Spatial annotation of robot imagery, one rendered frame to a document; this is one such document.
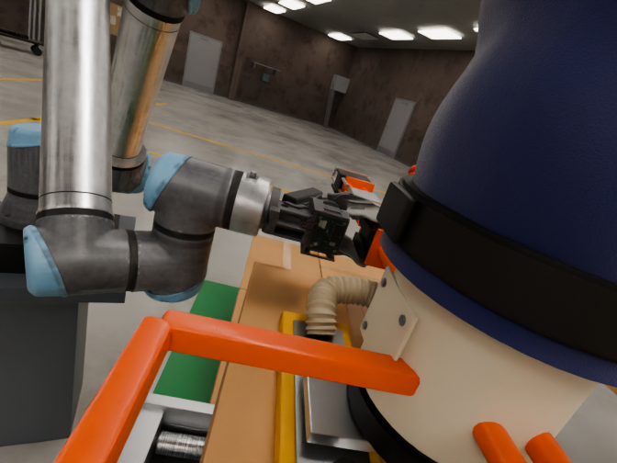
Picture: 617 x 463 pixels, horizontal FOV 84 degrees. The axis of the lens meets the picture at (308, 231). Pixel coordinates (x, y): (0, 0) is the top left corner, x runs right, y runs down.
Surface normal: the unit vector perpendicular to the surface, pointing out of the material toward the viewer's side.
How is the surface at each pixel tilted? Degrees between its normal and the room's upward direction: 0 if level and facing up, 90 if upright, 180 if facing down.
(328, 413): 0
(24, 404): 90
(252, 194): 52
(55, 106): 59
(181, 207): 88
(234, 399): 0
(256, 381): 0
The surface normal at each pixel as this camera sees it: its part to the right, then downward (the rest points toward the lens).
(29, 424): 0.35, 0.45
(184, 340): 0.05, 0.39
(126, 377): 0.29, -0.89
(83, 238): 0.63, -0.24
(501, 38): -0.85, -0.47
